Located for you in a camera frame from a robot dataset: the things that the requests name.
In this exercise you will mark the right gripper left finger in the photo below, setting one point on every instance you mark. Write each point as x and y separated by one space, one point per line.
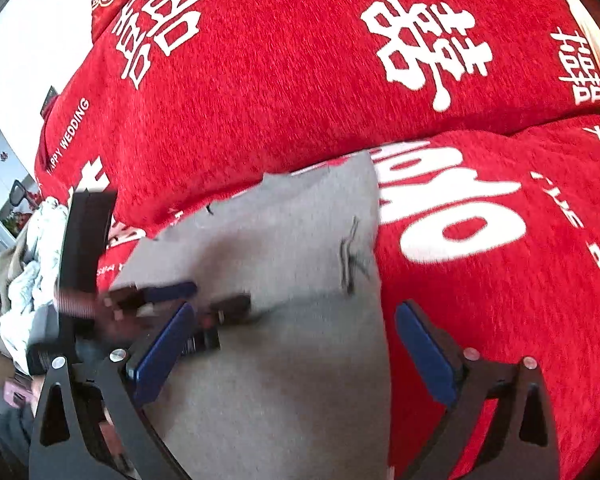
66 440

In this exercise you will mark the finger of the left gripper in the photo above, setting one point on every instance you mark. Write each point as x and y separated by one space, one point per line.
231 310
131 297

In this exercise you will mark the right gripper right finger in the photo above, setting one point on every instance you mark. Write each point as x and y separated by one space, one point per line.
521 441

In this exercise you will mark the grey knit sweater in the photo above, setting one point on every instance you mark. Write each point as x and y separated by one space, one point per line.
301 390

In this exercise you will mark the light floral crumpled cloth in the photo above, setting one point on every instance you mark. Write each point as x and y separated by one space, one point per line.
28 274

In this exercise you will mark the red wedding quilt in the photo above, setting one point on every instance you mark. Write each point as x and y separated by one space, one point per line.
497 239

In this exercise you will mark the red folded quilt roll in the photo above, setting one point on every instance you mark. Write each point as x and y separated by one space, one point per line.
181 99

